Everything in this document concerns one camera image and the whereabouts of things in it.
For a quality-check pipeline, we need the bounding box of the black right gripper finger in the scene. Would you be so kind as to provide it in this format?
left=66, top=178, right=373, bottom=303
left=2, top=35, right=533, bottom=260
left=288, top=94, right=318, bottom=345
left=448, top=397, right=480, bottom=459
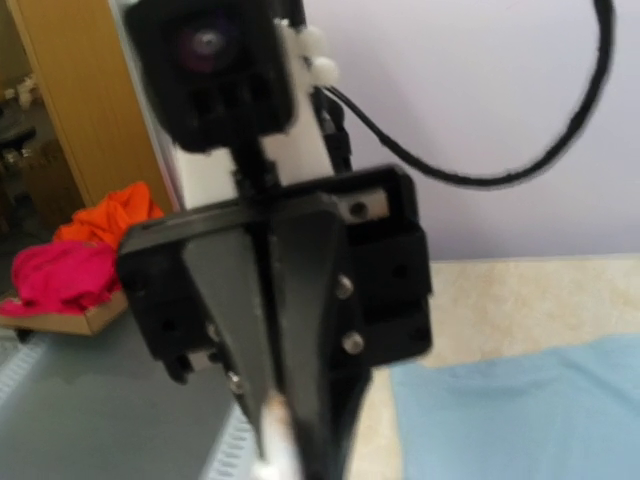
left=183, top=227, right=275, bottom=456

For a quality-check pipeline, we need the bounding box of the orange cloth pile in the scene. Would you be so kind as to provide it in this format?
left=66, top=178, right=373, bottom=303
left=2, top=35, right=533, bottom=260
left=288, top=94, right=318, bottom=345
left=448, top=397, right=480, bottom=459
left=53, top=182, right=164, bottom=250

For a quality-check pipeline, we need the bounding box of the pink cloth pile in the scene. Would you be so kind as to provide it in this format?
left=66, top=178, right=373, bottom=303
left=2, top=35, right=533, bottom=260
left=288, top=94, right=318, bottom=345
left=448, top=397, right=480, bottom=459
left=1, top=241, right=121, bottom=318

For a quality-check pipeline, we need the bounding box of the cardboard box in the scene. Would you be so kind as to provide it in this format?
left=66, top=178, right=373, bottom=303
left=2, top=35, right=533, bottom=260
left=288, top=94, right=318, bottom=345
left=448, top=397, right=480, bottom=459
left=1, top=291, right=128, bottom=336

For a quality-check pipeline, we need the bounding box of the black camera cable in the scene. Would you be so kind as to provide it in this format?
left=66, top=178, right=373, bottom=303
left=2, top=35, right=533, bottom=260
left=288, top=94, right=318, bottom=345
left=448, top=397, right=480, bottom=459
left=312, top=0, right=617, bottom=189

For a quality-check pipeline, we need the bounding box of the light blue printed t-shirt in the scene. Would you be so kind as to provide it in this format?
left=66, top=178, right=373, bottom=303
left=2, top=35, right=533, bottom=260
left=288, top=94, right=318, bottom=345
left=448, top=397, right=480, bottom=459
left=391, top=334, right=639, bottom=479

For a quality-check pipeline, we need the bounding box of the wooden door panel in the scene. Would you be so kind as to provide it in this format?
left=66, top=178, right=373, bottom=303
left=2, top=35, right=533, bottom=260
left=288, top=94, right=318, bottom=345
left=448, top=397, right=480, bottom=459
left=8, top=1, right=173, bottom=212

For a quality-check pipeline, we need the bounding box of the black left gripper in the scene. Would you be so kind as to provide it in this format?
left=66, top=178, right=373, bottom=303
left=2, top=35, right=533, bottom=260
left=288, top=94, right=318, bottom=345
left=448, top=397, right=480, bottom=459
left=117, top=166, right=432, bottom=479

